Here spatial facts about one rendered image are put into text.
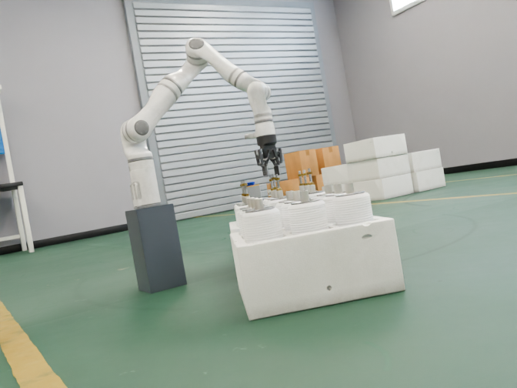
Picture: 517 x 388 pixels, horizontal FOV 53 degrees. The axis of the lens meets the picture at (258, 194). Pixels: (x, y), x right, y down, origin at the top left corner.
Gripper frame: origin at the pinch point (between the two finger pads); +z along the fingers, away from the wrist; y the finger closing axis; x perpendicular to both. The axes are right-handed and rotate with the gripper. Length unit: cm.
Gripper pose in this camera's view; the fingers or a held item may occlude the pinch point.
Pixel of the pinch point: (271, 172)
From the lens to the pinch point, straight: 198.2
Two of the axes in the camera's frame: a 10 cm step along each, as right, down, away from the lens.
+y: 6.4, -1.1, 7.6
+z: 1.5, 9.9, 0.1
